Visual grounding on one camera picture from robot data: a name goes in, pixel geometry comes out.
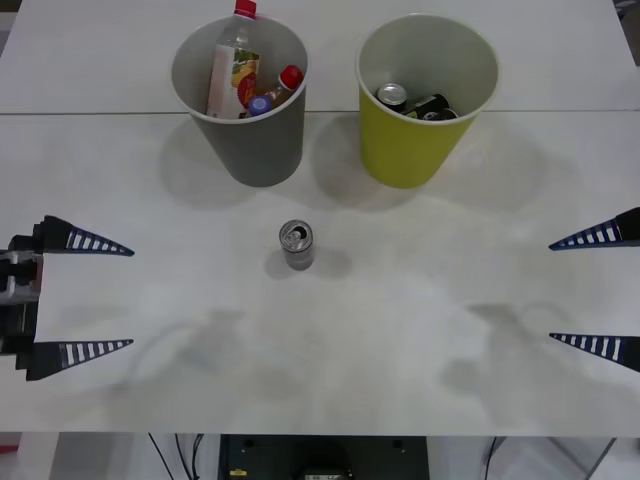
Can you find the large clear bottle red cap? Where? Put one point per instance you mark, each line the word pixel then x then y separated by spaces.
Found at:
pixel 230 80

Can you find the yellow-green plastic waste bin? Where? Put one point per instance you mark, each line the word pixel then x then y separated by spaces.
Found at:
pixel 405 150

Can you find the bottle with purple cap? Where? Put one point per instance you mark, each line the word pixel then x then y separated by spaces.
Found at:
pixel 259 105

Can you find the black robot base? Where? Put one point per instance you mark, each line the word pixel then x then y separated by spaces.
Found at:
pixel 320 457

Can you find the white table leg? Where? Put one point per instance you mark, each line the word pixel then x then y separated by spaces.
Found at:
pixel 37 457

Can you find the grey plastic waste bin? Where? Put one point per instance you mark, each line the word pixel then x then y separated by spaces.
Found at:
pixel 260 150

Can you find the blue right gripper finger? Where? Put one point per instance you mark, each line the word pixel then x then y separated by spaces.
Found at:
pixel 605 234
pixel 605 346

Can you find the small orange bottle red cap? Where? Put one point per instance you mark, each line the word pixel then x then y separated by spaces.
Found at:
pixel 289 77

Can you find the black can with green print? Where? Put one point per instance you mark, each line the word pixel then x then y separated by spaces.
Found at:
pixel 430 104

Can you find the grey drink can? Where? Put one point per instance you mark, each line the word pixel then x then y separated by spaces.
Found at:
pixel 297 247

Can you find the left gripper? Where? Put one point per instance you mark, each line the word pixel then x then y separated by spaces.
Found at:
pixel 20 325

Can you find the black can with silver top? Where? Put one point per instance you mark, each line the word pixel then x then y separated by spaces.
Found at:
pixel 391 94

